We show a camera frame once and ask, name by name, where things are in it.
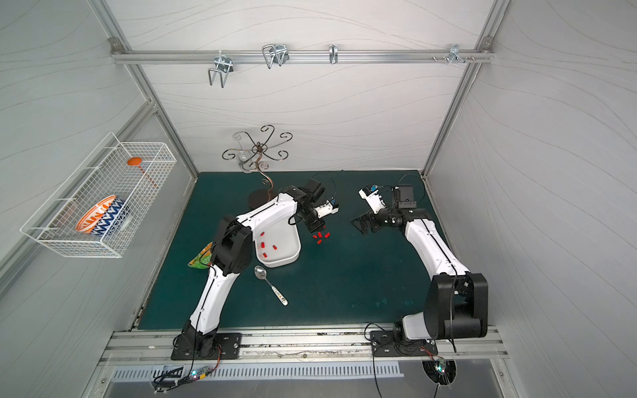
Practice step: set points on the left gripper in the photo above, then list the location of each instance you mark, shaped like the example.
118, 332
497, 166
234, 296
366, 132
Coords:
308, 218

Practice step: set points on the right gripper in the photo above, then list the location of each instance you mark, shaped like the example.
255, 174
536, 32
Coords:
373, 219

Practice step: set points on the white storage box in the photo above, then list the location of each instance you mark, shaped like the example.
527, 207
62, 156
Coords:
287, 240

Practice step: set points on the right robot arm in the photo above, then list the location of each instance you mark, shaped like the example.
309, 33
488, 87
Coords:
457, 302

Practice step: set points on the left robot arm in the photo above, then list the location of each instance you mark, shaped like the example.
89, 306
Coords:
233, 251

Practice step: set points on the black metal cup stand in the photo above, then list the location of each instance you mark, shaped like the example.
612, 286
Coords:
260, 159

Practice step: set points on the glass cup on stand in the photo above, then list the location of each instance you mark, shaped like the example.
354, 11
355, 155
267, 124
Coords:
244, 159

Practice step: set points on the green snack packet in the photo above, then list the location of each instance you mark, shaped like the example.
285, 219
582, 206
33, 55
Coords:
203, 259

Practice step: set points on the metal double hook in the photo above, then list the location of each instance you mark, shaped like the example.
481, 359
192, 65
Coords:
222, 68

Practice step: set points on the orange small spoon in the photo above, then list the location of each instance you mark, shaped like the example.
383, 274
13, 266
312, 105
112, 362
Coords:
137, 162

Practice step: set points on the metal hook right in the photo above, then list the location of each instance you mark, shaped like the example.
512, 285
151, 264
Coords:
455, 56

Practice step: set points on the orange blue patterned bowl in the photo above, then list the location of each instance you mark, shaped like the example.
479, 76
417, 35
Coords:
107, 216

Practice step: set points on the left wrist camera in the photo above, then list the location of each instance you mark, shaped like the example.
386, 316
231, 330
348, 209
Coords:
329, 208

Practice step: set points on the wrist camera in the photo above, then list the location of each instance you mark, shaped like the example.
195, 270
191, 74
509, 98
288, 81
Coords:
373, 198
329, 208

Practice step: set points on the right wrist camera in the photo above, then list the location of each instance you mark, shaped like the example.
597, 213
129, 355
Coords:
373, 198

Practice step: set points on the spoon with white handle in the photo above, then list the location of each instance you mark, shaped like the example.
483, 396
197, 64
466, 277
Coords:
261, 274

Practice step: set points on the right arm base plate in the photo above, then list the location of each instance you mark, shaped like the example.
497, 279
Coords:
389, 345

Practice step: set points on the aluminium front rail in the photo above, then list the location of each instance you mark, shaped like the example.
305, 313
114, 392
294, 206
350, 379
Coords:
321, 343

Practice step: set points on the aluminium rail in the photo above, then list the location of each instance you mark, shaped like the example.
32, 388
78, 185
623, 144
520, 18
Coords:
321, 343
297, 57

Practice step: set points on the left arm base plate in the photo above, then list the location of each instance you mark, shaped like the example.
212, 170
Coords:
224, 345

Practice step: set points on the white wire basket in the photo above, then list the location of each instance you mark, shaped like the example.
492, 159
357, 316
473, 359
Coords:
103, 173

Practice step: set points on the aluminium top rail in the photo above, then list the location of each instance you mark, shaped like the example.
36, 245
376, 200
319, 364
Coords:
297, 57

